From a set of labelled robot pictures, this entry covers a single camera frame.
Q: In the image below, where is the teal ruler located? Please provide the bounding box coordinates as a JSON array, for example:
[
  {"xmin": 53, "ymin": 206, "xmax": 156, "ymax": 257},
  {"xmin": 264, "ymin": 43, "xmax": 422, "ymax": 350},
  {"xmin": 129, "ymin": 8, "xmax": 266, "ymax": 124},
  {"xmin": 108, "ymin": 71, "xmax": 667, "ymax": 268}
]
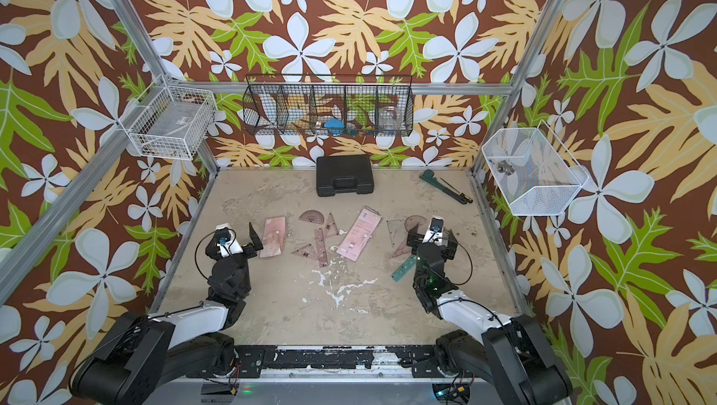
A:
[{"xmin": 391, "ymin": 255, "xmax": 418, "ymax": 282}]

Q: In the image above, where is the clear large set square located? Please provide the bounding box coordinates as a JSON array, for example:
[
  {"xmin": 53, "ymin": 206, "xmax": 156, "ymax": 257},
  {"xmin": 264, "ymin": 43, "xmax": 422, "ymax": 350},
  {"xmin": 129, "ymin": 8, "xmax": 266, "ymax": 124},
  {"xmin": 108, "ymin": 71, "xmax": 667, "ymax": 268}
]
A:
[{"xmin": 387, "ymin": 219, "xmax": 407, "ymax": 249}]

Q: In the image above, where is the purple protractor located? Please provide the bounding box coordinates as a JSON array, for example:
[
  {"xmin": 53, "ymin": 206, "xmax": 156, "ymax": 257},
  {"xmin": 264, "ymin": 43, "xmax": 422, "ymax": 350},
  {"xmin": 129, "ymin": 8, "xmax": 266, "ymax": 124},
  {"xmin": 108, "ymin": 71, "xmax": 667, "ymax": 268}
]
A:
[{"xmin": 299, "ymin": 209, "xmax": 325, "ymax": 225}]

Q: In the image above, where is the purple ruler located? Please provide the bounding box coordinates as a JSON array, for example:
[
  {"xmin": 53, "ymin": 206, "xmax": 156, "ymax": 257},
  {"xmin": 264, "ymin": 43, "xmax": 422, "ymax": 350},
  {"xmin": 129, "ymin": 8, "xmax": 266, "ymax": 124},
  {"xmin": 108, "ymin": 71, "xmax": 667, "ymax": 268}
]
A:
[{"xmin": 315, "ymin": 229, "xmax": 329, "ymax": 267}]

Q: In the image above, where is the purple small set square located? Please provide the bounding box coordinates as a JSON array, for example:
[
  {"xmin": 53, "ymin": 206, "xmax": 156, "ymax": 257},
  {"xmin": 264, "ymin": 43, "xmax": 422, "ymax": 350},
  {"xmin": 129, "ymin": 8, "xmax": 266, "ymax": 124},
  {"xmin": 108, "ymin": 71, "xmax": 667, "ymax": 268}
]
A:
[{"xmin": 323, "ymin": 213, "xmax": 339, "ymax": 238}]

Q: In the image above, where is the pink ruler set pouch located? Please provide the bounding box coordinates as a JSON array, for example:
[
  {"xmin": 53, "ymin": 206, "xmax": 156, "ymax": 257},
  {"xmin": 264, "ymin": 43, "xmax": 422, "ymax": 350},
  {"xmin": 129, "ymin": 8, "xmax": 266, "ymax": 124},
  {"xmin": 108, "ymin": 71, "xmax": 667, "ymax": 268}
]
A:
[{"xmin": 336, "ymin": 207, "xmax": 382, "ymax": 261}]

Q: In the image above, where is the pink protractor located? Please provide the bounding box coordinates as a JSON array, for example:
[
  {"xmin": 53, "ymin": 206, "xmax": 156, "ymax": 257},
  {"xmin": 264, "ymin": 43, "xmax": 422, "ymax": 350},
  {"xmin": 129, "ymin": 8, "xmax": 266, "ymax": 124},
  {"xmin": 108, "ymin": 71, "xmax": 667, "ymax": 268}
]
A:
[{"xmin": 404, "ymin": 215, "xmax": 429, "ymax": 234}]

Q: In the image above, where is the pink small set square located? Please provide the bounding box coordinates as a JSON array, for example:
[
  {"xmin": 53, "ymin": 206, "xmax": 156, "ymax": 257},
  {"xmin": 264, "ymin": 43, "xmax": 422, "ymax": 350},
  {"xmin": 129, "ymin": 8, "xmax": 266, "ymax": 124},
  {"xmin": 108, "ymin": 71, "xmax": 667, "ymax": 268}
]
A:
[{"xmin": 391, "ymin": 242, "xmax": 412, "ymax": 258}]

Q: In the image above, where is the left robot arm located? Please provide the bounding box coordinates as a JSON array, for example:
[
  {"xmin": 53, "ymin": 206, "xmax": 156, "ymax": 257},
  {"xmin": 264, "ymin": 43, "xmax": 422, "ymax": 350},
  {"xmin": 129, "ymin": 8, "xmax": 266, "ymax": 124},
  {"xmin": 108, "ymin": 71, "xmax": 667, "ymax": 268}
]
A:
[{"xmin": 68, "ymin": 226, "xmax": 263, "ymax": 404}]

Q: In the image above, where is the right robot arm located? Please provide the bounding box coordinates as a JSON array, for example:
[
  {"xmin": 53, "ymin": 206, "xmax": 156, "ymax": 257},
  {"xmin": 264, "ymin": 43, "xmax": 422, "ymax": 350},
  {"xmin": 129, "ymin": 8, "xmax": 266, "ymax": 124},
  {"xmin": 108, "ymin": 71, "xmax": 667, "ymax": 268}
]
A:
[{"xmin": 406, "ymin": 218, "xmax": 573, "ymax": 404}]

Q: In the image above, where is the green pipe wrench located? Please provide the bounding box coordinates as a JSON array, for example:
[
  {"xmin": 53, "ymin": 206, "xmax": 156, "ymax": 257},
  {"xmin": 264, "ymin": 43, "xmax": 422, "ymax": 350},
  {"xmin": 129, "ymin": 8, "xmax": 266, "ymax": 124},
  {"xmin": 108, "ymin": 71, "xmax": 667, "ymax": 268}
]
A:
[{"xmin": 419, "ymin": 169, "xmax": 474, "ymax": 205}]

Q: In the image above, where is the dark object in mesh basket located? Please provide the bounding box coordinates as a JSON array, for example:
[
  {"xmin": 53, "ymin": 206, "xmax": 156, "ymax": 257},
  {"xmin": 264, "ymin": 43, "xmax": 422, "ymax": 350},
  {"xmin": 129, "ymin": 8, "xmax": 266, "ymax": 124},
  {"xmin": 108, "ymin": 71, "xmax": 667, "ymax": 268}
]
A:
[{"xmin": 497, "ymin": 161, "xmax": 515, "ymax": 175}]

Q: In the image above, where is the black plastic tool case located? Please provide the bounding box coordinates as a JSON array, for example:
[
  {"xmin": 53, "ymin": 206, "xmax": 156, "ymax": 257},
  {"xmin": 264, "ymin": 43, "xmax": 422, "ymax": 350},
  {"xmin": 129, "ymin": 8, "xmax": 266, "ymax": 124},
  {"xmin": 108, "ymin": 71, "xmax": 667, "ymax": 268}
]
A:
[{"xmin": 316, "ymin": 154, "xmax": 375, "ymax": 197}]

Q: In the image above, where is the white mesh basket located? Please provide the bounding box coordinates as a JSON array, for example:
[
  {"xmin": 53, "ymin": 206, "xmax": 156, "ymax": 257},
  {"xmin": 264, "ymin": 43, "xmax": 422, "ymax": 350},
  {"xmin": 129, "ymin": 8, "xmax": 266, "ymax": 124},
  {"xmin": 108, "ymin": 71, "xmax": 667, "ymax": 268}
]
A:
[{"xmin": 482, "ymin": 121, "xmax": 588, "ymax": 216}]

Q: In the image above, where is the blue object in basket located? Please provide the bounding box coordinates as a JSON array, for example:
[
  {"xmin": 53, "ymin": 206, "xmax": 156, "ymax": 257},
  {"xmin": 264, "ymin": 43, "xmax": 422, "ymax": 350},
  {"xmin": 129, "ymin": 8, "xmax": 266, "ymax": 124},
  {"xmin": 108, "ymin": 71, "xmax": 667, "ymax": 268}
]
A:
[{"xmin": 324, "ymin": 119, "xmax": 347, "ymax": 135}]

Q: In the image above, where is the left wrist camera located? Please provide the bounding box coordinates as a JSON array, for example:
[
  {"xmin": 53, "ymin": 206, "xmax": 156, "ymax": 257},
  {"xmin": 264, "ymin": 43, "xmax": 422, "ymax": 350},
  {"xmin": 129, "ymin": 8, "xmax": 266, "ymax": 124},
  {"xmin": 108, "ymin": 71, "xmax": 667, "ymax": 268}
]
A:
[{"xmin": 214, "ymin": 224, "xmax": 243, "ymax": 258}]

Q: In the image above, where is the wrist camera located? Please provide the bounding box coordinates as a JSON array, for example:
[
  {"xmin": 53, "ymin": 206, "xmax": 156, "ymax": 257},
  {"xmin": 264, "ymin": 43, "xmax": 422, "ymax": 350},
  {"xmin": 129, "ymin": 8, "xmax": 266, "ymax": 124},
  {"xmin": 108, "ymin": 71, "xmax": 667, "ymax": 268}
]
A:
[
  {"xmin": 423, "ymin": 216, "xmax": 444, "ymax": 246},
  {"xmin": 214, "ymin": 224, "xmax": 243, "ymax": 258}
]

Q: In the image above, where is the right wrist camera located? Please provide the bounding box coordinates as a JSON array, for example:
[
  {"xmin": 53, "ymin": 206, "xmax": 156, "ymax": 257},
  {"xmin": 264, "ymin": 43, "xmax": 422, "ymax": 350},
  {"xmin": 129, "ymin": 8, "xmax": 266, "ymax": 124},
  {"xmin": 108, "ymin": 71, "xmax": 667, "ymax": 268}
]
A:
[{"xmin": 423, "ymin": 216, "xmax": 444, "ymax": 246}]

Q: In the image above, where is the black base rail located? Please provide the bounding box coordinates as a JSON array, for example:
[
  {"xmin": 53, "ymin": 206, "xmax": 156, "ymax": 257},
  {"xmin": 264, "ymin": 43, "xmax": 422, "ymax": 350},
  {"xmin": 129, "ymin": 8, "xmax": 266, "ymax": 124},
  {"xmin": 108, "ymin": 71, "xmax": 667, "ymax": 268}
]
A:
[{"xmin": 187, "ymin": 345, "xmax": 479, "ymax": 381}]

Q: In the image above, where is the white wire basket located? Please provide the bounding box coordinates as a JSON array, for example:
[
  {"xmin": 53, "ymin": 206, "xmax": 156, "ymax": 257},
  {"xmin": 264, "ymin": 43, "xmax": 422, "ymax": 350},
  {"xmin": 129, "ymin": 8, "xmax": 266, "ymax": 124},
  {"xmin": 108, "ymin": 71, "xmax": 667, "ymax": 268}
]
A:
[{"xmin": 122, "ymin": 76, "xmax": 218, "ymax": 161}]

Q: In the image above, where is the black wire basket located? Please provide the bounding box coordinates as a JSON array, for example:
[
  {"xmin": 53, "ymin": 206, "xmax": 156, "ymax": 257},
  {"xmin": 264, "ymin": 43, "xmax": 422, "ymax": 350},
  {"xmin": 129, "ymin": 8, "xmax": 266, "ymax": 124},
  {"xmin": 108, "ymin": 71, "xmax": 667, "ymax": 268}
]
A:
[{"xmin": 240, "ymin": 74, "xmax": 415, "ymax": 136}]

